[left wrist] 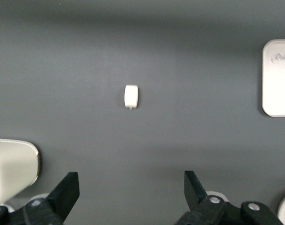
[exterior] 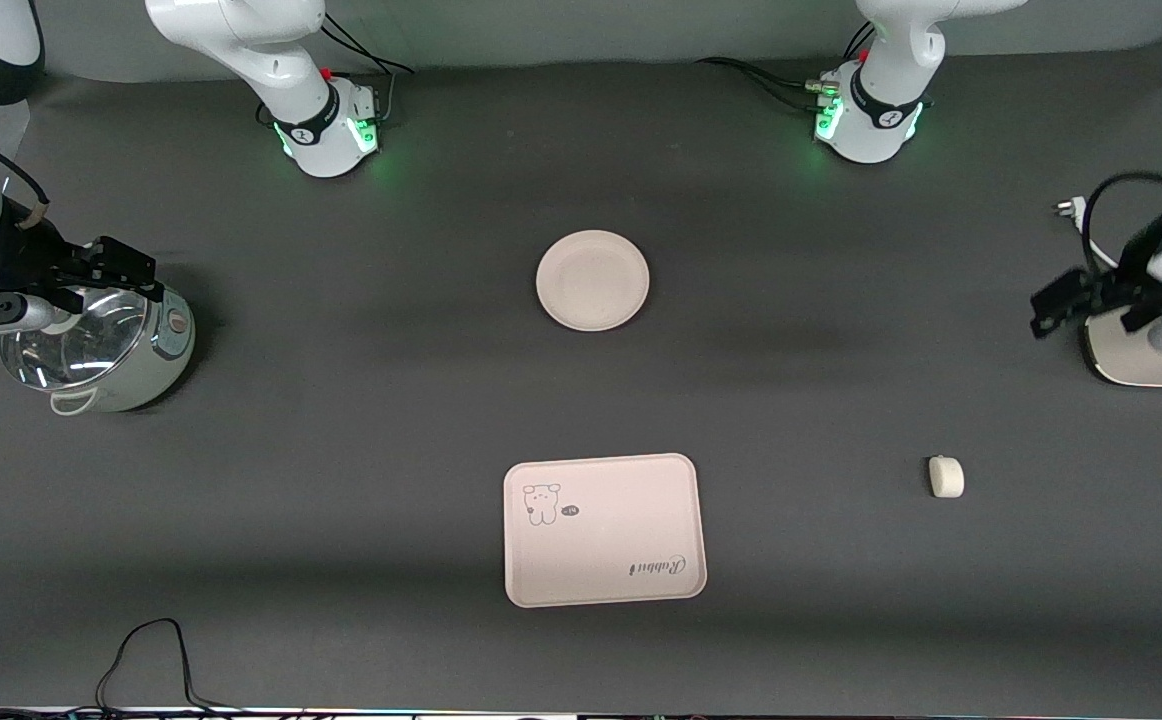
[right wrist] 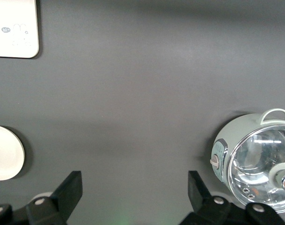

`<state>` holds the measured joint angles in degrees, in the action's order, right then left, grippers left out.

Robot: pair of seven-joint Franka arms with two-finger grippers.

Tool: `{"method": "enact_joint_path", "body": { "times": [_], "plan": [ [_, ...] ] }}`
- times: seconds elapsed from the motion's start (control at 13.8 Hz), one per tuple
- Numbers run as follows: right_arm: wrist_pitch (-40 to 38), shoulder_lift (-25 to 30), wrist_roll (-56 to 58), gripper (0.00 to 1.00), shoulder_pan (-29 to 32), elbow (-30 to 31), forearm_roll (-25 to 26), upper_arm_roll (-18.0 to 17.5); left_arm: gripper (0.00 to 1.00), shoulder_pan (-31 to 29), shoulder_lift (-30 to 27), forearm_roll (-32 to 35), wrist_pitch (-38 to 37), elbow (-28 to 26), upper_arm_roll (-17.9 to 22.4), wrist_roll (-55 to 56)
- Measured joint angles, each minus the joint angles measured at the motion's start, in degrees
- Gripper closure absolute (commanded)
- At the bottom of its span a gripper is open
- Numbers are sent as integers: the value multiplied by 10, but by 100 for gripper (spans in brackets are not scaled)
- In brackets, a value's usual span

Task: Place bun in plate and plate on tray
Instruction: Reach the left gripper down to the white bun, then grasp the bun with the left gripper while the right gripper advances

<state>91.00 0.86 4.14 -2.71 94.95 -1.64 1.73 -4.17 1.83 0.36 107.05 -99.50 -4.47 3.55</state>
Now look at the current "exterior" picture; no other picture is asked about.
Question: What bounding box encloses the round beige plate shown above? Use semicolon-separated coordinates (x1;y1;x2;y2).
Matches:
536;230;651;333

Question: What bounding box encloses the cream white toaster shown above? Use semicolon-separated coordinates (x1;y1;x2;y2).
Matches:
1081;300;1162;389

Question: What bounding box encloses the black floor cable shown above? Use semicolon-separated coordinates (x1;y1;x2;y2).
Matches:
94;618;242;717

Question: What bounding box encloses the glass pot lid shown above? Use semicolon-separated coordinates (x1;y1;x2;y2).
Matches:
0;288;152;391

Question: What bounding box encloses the white toaster power cable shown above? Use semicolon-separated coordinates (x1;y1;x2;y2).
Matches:
1053;197;1122;273

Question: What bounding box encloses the pale green electric pot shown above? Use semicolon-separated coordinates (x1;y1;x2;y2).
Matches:
1;285;197;416

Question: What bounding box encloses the beige rabbit print tray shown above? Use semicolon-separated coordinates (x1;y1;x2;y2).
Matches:
503;453;709;609

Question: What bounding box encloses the black arm base cable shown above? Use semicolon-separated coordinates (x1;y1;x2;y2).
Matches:
321;12;415;127
695;22;878;114

